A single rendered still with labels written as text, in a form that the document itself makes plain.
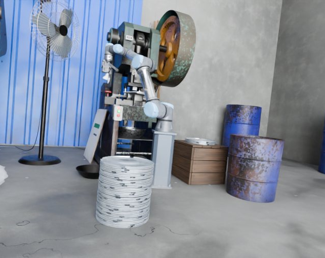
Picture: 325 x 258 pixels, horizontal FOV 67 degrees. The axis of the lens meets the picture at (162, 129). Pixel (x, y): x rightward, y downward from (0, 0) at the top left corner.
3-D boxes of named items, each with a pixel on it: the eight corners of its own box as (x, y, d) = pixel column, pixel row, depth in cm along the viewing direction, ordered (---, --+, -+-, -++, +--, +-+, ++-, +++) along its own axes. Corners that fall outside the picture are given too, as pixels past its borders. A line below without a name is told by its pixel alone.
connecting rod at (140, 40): (145, 64, 260) (148, 31, 258) (134, 62, 254) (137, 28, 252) (138, 67, 278) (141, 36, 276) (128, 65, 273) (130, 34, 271)
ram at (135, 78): (145, 84, 259) (147, 56, 258) (131, 82, 253) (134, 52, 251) (139, 85, 275) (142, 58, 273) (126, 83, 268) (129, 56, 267)
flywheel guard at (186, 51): (192, 84, 250) (200, 2, 246) (167, 80, 238) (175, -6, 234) (153, 90, 344) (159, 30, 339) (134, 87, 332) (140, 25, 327)
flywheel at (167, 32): (193, 83, 259) (203, 12, 251) (176, 80, 251) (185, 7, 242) (164, 84, 324) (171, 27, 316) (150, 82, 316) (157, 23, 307)
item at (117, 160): (155, 160, 149) (155, 158, 149) (151, 170, 120) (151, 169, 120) (107, 155, 149) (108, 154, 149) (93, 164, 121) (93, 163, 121)
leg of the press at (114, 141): (115, 172, 234) (123, 77, 230) (103, 172, 230) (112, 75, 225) (98, 154, 318) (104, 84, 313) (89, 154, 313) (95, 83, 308)
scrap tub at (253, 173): (289, 201, 192) (297, 141, 190) (248, 205, 175) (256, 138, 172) (249, 186, 230) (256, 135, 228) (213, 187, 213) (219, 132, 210)
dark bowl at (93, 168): (114, 180, 205) (115, 172, 204) (76, 181, 192) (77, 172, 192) (107, 171, 232) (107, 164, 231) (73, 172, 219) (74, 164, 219)
